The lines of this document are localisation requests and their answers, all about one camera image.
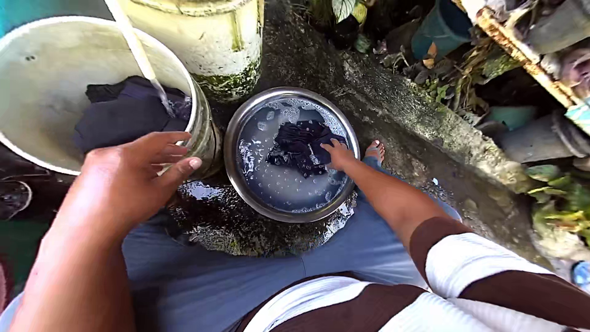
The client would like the blue-green plant pot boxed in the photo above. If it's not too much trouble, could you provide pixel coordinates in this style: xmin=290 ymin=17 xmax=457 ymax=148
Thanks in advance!
xmin=411 ymin=0 xmax=474 ymax=61

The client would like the white pipe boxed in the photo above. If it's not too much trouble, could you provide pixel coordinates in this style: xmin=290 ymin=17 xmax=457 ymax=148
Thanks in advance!
xmin=104 ymin=0 xmax=162 ymax=86

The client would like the dark green object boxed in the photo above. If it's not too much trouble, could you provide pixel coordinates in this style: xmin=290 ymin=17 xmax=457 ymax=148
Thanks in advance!
xmin=0 ymin=219 xmax=50 ymax=298

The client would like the black patterned garment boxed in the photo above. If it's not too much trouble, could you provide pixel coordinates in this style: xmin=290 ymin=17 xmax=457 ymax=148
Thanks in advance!
xmin=266 ymin=120 xmax=347 ymax=179

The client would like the mossy yellowish white bucket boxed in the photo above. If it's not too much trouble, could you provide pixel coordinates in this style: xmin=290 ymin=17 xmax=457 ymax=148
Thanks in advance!
xmin=117 ymin=0 xmax=265 ymax=102

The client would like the person's left forearm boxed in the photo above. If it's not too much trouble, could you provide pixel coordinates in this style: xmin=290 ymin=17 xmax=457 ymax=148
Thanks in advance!
xmin=8 ymin=221 xmax=135 ymax=332

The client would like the wet round stone slab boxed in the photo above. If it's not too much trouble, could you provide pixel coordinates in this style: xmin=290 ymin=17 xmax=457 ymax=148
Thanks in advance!
xmin=166 ymin=177 xmax=358 ymax=257

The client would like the variegated leafy plant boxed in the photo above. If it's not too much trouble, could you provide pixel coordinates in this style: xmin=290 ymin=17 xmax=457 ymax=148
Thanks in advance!
xmin=309 ymin=0 xmax=376 ymax=53

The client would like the large white plastic bucket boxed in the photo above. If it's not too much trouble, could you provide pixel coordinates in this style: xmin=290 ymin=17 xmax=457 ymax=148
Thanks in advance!
xmin=0 ymin=16 xmax=223 ymax=180

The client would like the blue and white object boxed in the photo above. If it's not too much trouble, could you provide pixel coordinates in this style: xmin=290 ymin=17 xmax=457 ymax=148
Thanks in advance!
xmin=571 ymin=260 xmax=590 ymax=294

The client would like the person's right forearm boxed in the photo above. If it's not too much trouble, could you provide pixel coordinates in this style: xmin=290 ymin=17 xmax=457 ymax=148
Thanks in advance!
xmin=344 ymin=159 xmax=454 ymax=252

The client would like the person's body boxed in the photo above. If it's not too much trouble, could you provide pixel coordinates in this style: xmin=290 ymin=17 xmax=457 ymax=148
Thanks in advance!
xmin=226 ymin=217 xmax=590 ymax=332

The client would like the grey plant pot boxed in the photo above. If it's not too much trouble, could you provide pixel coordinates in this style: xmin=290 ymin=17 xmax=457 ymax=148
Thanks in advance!
xmin=498 ymin=110 xmax=590 ymax=164

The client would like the pile of dark clothes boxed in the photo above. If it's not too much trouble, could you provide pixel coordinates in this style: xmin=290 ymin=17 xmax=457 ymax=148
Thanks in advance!
xmin=74 ymin=76 xmax=192 ymax=154

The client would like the concrete curb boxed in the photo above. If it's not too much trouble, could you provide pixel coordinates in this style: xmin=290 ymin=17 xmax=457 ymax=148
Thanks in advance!
xmin=341 ymin=48 xmax=535 ymax=194

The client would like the yellow-green leafy plant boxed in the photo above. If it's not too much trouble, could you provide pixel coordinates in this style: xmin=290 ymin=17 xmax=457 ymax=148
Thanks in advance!
xmin=525 ymin=164 xmax=590 ymax=245

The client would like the grey rounded pot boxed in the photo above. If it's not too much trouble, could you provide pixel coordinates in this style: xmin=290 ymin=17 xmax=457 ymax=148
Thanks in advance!
xmin=525 ymin=0 xmax=590 ymax=54

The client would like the person's left hand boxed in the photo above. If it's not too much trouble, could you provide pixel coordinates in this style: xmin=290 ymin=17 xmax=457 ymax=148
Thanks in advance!
xmin=79 ymin=131 xmax=203 ymax=250

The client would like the rusty metal frame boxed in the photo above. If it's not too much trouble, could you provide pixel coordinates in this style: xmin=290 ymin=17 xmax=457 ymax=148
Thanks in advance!
xmin=454 ymin=0 xmax=584 ymax=109

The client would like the small teal pot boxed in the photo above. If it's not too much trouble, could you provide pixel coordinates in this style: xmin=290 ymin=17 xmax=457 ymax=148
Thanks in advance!
xmin=488 ymin=105 xmax=539 ymax=131

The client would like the person's right hand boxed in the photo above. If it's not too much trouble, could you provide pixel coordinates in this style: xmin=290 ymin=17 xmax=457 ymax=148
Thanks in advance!
xmin=320 ymin=138 xmax=358 ymax=173

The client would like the round metal basin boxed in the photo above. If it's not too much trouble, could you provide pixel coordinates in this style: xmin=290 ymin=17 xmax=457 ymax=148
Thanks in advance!
xmin=223 ymin=87 xmax=360 ymax=224

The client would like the teal container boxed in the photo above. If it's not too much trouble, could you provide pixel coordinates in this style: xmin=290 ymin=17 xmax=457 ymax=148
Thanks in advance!
xmin=0 ymin=0 xmax=114 ymax=38

